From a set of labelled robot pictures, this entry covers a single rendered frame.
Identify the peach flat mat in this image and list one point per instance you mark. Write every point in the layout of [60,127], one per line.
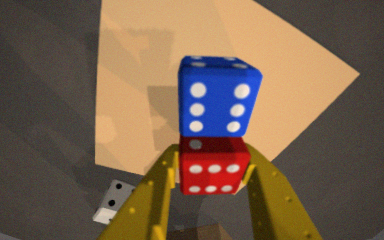
[141,44]

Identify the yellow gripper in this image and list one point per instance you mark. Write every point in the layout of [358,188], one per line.
[276,211]

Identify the blue die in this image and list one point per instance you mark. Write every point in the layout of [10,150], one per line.
[216,95]

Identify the red die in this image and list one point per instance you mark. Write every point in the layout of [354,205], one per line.
[211,165]

